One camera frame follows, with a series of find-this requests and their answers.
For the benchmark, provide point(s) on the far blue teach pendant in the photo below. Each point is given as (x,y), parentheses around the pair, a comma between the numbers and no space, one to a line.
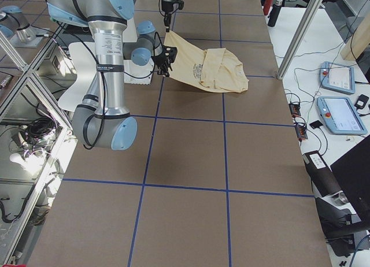
(337,77)

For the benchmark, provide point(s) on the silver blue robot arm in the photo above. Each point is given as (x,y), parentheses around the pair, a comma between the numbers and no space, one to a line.
(168,8)
(102,119)

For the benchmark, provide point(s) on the black monitor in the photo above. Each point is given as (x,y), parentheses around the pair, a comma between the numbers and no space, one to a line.
(352,174)

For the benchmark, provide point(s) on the black water bottle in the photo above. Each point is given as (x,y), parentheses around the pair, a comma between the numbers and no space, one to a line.
(274,14)

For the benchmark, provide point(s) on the small black power adapter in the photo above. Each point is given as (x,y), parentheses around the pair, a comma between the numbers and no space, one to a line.
(361,101)

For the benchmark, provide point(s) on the blue teach pendant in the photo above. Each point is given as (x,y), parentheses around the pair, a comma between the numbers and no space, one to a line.
(340,116)
(337,77)

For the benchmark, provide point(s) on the orange black circuit board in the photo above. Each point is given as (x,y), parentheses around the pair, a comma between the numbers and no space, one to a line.
(294,109)

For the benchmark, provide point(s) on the cream long-sleeve printed shirt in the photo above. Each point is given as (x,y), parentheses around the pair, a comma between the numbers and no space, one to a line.
(213,70)

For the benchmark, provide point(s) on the black box white label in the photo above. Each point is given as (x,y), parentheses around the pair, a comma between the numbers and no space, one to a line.
(320,173)

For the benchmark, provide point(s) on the aluminium frame post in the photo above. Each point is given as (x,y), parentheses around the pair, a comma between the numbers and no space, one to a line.
(302,29)

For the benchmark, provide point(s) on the red cylinder bottle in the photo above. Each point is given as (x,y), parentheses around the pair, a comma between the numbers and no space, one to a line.
(266,7)

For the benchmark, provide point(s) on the near blue teach pendant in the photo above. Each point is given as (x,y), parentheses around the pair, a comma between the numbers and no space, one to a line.
(340,116)

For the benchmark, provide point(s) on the black monitor stand base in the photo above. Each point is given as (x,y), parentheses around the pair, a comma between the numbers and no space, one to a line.
(343,231)

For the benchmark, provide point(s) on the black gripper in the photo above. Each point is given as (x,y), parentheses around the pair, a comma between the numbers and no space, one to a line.
(166,7)
(159,59)

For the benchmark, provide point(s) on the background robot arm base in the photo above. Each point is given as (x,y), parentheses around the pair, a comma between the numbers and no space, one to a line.
(16,27)

